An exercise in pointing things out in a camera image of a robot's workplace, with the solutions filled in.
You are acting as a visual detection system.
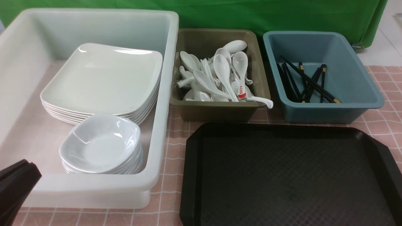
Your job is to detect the black chopsticks in bin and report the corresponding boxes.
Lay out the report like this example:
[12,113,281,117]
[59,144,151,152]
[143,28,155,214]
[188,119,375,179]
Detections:
[276,56,341,104]

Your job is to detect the green backdrop cloth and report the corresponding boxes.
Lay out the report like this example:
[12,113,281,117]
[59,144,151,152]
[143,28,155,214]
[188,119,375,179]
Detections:
[1,0,387,47]

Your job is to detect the large white plastic tub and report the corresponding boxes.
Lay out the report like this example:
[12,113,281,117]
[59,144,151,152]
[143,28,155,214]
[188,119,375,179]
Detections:
[1,8,179,209]

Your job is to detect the stack of white bowls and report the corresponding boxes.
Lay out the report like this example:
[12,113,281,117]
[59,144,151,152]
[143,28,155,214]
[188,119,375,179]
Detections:
[59,114,144,175]

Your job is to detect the pile of white spoons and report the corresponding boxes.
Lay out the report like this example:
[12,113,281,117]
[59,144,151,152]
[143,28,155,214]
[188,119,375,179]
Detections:
[176,40,273,109]

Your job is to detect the black plastic serving tray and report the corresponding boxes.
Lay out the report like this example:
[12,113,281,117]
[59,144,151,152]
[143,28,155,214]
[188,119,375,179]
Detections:
[179,122,402,226]

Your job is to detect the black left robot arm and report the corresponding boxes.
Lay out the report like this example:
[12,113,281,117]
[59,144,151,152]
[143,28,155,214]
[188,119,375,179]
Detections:
[0,159,42,226]

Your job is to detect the teal plastic bin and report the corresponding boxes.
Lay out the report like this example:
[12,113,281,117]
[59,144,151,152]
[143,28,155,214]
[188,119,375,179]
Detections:
[263,30,385,124]

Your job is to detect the stack of white plates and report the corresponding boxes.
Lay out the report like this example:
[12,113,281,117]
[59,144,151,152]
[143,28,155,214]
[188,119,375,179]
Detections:
[42,93,158,125]

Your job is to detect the large white rectangular plate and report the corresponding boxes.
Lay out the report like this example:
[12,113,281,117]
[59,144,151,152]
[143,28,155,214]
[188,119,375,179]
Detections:
[40,43,163,115]

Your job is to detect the pink checkered tablecloth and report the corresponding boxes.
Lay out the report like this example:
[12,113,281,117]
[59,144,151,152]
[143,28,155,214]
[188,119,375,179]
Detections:
[13,66,401,226]

